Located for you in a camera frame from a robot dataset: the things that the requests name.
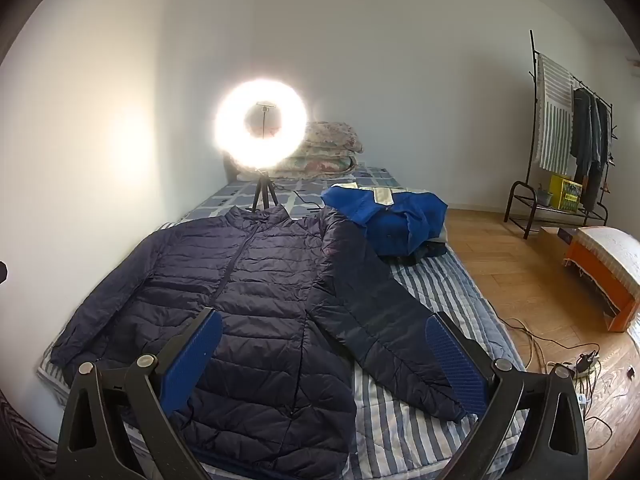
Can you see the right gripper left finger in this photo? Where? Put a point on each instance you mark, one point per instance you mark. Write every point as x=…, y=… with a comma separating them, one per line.
x=94, y=443

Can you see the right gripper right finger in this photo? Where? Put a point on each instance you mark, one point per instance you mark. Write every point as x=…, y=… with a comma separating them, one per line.
x=552, y=444

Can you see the navy puffer jacket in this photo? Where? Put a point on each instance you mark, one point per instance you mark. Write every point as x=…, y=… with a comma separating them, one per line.
x=301, y=302

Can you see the black clothes rack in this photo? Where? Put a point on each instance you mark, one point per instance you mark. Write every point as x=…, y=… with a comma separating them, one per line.
x=528, y=202

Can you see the dark hanging clothes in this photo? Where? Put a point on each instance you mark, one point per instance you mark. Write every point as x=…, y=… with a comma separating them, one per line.
x=591, y=136

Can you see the striped blue white mattress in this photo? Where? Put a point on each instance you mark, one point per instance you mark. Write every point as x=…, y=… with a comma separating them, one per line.
x=393, y=439

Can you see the brown cardboard box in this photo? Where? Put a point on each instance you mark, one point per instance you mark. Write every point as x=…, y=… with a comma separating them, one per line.
x=554, y=242

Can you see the orange covered bench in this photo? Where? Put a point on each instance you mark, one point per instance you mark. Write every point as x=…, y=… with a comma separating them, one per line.
x=610, y=258

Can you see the yellow green box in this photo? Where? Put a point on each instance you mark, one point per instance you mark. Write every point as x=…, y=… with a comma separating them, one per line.
x=565, y=193

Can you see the blue folded garment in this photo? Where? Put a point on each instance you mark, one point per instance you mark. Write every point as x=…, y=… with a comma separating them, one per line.
x=395, y=221

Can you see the striped hanging towel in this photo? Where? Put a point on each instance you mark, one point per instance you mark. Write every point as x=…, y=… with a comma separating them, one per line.
x=554, y=116

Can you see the floral folded quilt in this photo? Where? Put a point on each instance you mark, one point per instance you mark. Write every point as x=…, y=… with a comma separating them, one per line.
x=327, y=148

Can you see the bright ring light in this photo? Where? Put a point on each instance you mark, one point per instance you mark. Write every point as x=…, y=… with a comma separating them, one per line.
x=259, y=123

